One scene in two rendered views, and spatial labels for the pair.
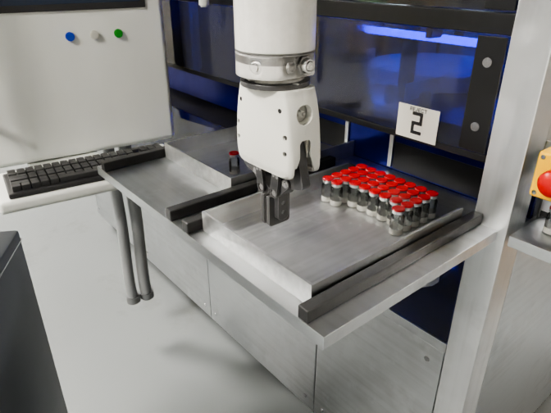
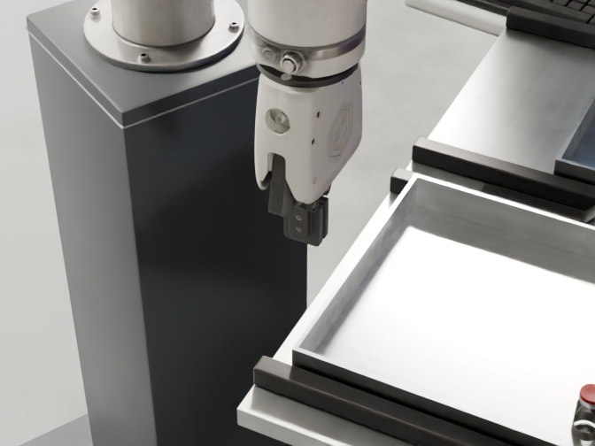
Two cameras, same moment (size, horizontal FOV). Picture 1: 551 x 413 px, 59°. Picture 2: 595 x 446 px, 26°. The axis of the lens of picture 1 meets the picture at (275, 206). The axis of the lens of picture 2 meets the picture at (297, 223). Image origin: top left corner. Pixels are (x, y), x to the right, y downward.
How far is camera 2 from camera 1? 0.84 m
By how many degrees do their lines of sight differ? 55
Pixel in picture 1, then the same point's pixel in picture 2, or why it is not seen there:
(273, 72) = (251, 47)
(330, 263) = (417, 368)
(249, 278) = (322, 295)
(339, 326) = (268, 419)
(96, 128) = not seen: outside the picture
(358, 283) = (355, 405)
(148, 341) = not seen: outside the picture
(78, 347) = not seen: hidden behind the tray
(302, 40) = (281, 29)
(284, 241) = (445, 298)
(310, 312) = (257, 372)
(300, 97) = (274, 96)
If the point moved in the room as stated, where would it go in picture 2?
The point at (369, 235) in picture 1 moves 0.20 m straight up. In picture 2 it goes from (546, 397) to (581, 208)
